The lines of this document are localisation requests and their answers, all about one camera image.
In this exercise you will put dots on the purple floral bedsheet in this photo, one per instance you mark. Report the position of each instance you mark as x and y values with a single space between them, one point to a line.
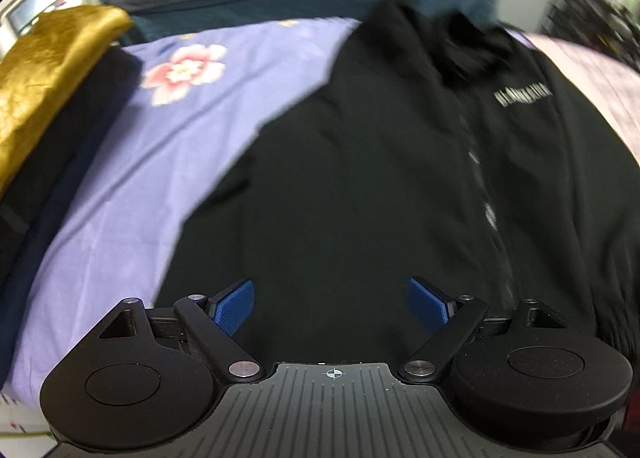
150 177

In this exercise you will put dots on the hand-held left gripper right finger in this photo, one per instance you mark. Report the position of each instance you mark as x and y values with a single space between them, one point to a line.
426 305

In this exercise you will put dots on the white appliance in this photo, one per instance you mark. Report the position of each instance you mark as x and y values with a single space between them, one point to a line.
35 2

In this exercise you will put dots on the gold shiny cloth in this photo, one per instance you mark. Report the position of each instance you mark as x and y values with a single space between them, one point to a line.
45 72

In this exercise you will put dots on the black zip jacket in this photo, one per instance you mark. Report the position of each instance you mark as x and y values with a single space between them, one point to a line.
400 177

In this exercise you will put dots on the dark navy cloth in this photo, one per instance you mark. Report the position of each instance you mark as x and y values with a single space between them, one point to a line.
55 162

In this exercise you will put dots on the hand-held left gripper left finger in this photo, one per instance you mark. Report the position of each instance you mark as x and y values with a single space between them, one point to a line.
235 307

